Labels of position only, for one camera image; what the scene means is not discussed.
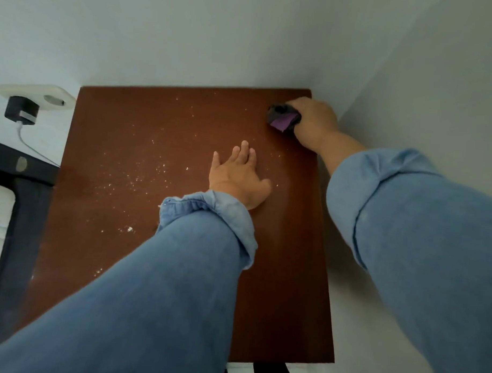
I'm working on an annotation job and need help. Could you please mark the scattered white crumbs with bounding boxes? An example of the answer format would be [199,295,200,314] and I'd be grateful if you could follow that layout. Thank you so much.
[92,92,288,285]

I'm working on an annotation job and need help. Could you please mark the black charger plug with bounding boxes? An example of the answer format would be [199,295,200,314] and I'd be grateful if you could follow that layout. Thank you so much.
[4,95,41,126]

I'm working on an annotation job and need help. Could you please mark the person's right hand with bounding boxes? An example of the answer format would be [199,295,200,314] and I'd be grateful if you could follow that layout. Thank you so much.
[284,96,341,155]

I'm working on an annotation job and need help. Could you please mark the black bed frame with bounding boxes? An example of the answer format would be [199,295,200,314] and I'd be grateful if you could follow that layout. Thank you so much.
[0,139,61,360]

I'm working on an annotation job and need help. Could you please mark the black and purple cleaning cloth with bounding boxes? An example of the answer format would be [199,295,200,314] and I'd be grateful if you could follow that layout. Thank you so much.
[266,103,303,134]

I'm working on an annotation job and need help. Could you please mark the white wall socket plate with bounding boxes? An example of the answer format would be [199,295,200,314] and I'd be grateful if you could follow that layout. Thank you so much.
[0,83,77,112]

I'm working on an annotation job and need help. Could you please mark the person's left forearm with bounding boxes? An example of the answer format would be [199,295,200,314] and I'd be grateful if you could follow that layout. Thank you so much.
[0,182,261,373]

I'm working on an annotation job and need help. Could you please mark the person's left hand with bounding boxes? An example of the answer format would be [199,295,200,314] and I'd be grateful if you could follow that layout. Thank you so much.
[207,139,275,211]

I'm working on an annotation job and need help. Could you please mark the person's right forearm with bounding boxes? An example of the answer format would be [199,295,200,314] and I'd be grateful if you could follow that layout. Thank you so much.
[310,130,492,373]

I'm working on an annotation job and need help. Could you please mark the white charger cable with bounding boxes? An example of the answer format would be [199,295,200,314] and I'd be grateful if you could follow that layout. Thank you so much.
[15,121,62,168]

